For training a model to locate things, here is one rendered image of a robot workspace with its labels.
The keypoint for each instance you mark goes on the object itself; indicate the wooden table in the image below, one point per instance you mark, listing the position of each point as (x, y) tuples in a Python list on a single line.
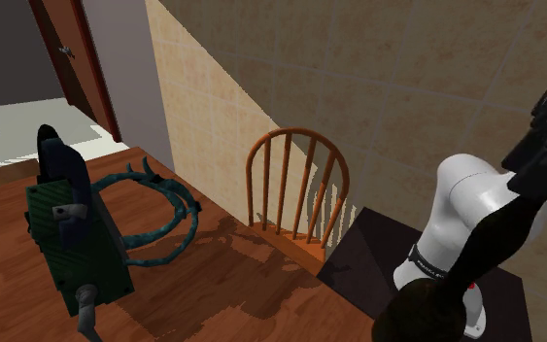
[(216, 298)]

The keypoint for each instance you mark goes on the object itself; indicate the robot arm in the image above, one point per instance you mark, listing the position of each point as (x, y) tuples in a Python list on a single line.
[(462, 203)]

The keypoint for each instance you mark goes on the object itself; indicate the orange wooden spindle chair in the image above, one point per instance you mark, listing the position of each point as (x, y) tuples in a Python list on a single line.
[(293, 247)]

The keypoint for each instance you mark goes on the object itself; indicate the green box-shaped machine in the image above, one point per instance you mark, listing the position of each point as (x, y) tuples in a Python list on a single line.
[(88, 256)]

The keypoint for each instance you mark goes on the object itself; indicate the red-brown door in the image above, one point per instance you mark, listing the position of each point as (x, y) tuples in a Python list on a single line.
[(64, 28)]

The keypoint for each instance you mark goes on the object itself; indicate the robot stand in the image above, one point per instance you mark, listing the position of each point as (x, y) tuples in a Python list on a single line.
[(372, 256)]

